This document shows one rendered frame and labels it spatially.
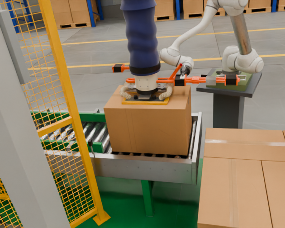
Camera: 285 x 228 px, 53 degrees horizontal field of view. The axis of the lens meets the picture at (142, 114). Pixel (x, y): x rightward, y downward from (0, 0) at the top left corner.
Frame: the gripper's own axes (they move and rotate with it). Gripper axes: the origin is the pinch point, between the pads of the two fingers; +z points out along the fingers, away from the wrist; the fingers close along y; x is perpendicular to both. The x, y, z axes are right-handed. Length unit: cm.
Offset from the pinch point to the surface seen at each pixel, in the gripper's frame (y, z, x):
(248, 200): 54, 57, -44
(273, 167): 53, 25, -63
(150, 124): 25.9, 19.5, 21.9
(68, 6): 35, -678, 441
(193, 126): 52, -21, -5
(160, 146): 46, 19, 16
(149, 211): 102, 33, 27
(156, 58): -18.1, 4.5, 17.0
